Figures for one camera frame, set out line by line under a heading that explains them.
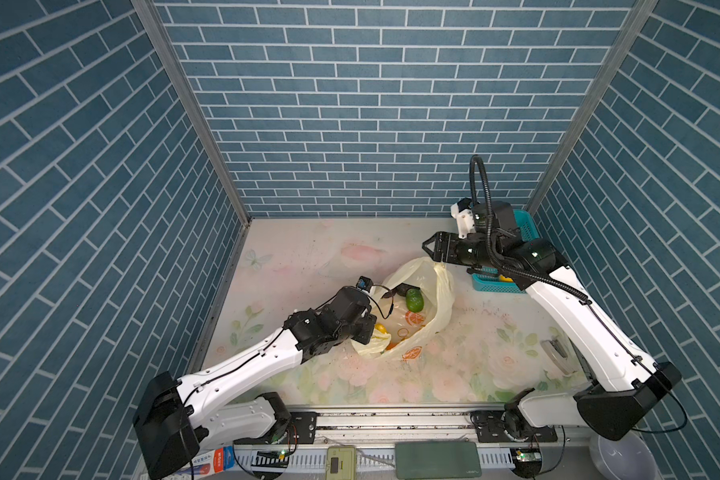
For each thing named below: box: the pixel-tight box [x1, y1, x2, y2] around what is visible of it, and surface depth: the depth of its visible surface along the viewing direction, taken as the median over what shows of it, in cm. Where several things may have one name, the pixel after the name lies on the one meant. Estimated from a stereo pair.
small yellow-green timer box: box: [326, 446, 357, 480], surface depth 69 cm
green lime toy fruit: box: [405, 288, 424, 313], surface depth 94 cm
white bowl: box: [589, 430, 660, 480], surface depth 69 cm
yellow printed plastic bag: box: [351, 257, 455, 360], surface depth 77 cm
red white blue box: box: [171, 446, 236, 480], surface depth 70 cm
